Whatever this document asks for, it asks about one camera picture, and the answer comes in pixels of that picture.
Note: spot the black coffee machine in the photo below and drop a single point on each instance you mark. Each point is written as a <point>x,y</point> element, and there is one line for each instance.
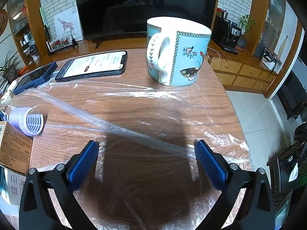
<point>230,36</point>

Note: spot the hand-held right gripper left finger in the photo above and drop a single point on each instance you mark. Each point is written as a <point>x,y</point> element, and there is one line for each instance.
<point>82,165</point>

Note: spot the black smartphone with lit screen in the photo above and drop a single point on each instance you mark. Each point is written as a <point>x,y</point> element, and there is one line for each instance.
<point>96,63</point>

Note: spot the blue butterfly mug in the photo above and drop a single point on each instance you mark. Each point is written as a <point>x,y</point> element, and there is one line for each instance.
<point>187,60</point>

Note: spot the wooden drawer cabinet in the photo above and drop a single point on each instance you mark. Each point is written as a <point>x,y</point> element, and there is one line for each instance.
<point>239,73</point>

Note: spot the phone in blue case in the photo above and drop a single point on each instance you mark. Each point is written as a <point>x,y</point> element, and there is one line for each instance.
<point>36,77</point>

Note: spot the white medicine box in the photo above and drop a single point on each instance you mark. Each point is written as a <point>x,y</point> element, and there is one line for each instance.
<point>10,186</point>

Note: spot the purple hair roller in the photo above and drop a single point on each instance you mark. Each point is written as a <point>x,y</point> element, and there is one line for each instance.
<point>18,118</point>

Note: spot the framed flower picture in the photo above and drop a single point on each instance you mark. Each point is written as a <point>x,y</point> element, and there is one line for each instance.
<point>60,43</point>

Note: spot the grassy plant in dark pot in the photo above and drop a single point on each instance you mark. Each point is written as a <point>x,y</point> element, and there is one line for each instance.
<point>10,73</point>

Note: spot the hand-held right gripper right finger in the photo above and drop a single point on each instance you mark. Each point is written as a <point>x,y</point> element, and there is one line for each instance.
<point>211,165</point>

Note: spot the glass display cabinet with bottles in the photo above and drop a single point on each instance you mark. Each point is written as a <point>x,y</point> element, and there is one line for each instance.
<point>21,24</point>

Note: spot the dark wooden chair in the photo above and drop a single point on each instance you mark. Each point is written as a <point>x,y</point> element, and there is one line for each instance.
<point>291,100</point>

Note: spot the tall green potted plant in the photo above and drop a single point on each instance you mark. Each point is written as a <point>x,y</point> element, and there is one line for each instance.
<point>242,42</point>

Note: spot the giraffe drawing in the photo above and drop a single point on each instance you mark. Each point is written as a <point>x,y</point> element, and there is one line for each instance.
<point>67,25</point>

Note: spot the tan cardboard box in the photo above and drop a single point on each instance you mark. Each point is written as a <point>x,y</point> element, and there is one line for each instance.
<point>14,146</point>

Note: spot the crumpled white tissue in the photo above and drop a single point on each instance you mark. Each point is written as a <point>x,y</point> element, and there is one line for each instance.
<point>6,98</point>

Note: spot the orange object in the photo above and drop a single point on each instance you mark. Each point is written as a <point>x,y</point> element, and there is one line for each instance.
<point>23,70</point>

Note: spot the green roll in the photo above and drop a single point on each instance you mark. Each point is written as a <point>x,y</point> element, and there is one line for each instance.
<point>43,16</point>

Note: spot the black television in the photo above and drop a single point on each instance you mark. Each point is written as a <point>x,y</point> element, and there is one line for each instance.
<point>144,4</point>

